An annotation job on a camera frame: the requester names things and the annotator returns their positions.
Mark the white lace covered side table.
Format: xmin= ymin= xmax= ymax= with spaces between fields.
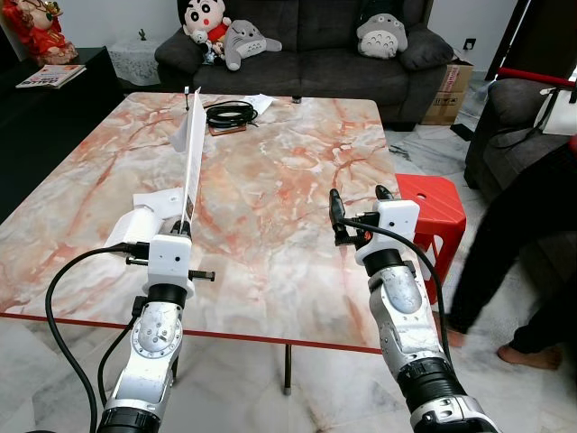
xmin=107 ymin=36 xmax=164 ymax=88

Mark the marble pattern table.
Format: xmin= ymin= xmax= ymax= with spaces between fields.
xmin=0 ymin=90 xmax=435 ymax=396

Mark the long black left arm cable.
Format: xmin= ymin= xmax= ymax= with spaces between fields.
xmin=43 ymin=242 xmax=150 ymax=433

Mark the cartoon boy plush doll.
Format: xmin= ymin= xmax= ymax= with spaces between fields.
xmin=182 ymin=0 xmax=232 ymax=66

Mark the coiled black cable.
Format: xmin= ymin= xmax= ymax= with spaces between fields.
xmin=205 ymin=100 xmax=259 ymax=130

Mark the white bag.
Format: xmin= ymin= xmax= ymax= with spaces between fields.
xmin=533 ymin=87 xmax=577 ymax=137

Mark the grey Totoro plush with tail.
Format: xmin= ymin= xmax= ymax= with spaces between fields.
xmin=221 ymin=18 xmax=283 ymax=72

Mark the dark grey sofa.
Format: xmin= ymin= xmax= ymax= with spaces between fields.
xmin=155 ymin=0 xmax=457 ymax=129

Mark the red metal bar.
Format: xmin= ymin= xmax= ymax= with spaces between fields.
xmin=495 ymin=65 xmax=577 ymax=89

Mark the dark brown wooden door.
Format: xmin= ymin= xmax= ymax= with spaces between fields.
xmin=487 ymin=0 xmax=577 ymax=82

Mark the person in black trousers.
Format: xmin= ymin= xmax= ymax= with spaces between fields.
xmin=444 ymin=140 xmax=577 ymax=371

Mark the small white paper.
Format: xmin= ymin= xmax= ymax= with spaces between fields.
xmin=236 ymin=93 xmax=277 ymax=117

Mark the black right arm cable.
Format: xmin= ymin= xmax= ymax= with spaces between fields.
xmin=343 ymin=219 xmax=452 ymax=366

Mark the short black left arm cable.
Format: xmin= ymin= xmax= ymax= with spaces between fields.
xmin=96 ymin=307 xmax=145 ymax=407

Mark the red plastic stool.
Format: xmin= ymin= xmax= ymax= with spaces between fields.
xmin=395 ymin=174 xmax=468 ymax=304

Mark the round grey Totoro plush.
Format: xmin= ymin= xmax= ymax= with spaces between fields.
xmin=355 ymin=13 xmax=409 ymax=60

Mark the black cabinet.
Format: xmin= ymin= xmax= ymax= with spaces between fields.
xmin=0 ymin=45 xmax=124 ymax=224

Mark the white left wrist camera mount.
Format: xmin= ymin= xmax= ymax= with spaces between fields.
xmin=146 ymin=235 xmax=217 ymax=290

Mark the red and white magazine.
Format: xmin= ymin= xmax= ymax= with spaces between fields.
xmin=15 ymin=63 xmax=88 ymax=90

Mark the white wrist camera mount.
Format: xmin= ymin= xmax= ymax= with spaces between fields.
xmin=146 ymin=235 xmax=217 ymax=290
xmin=354 ymin=200 xmax=421 ymax=264

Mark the dark grey armchair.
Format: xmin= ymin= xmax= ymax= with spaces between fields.
xmin=463 ymin=77 xmax=577 ymax=207

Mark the red Chinese figurine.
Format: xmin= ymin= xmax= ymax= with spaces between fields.
xmin=0 ymin=0 xmax=79 ymax=67

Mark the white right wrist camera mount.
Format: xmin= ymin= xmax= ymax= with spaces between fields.
xmin=354 ymin=200 xmax=421 ymax=264

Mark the brown cardboard box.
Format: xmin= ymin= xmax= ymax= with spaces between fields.
xmin=421 ymin=59 xmax=475 ymax=126

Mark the white paper sheet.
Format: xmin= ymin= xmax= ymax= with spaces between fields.
xmin=171 ymin=88 xmax=208 ymax=237

